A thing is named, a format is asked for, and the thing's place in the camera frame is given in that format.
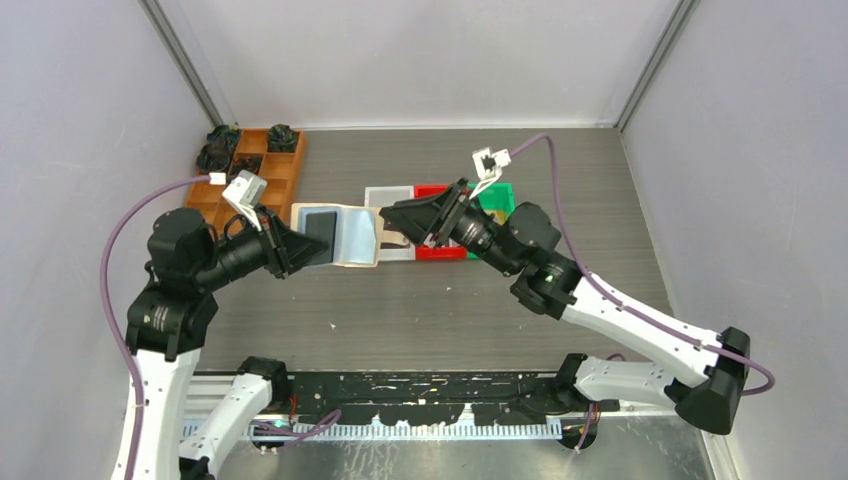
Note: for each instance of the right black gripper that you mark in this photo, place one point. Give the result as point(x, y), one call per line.
point(419, 217)

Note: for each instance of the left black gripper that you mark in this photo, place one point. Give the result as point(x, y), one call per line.
point(286, 249)

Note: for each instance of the black card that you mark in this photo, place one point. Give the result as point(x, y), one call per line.
point(321, 225)

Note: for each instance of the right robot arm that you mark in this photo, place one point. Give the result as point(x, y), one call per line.
point(700, 374)

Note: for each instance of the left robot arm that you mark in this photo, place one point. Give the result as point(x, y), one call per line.
point(166, 330)

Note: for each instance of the gold card in green bin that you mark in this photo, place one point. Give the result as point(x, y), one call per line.
point(500, 216)

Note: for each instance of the red plastic bin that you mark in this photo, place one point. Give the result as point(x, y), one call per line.
point(452, 251)

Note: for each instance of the black item in white bin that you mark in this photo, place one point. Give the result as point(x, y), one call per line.
point(391, 240)

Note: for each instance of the white plastic bin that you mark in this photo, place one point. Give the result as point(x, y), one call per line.
point(378, 197)

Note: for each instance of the green plastic bin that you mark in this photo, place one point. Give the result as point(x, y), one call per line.
point(499, 196)

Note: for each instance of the dark bundle middle centre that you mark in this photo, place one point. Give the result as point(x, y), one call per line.
point(250, 163)

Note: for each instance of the dark bundle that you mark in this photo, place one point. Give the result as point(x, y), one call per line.
point(226, 135)
point(282, 138)
point(213, 159)
point(250, 163)

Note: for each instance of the wooden compartment tray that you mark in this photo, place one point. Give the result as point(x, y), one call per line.
point(275, 154)

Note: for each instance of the dark bundle top right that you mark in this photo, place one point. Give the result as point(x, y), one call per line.
point(282, 138)

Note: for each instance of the dark bundle middle left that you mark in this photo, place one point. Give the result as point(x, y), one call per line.
point(213, 159)

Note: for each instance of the dark bundle top left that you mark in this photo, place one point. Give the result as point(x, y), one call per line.
point(226, 135)

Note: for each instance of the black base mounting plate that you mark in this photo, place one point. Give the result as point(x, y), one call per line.
point(420, 398)

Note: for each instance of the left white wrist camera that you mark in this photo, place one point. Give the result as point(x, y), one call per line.
point(242, 192)

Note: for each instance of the aluminium rail frame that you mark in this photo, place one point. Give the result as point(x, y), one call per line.
point(604, 386)

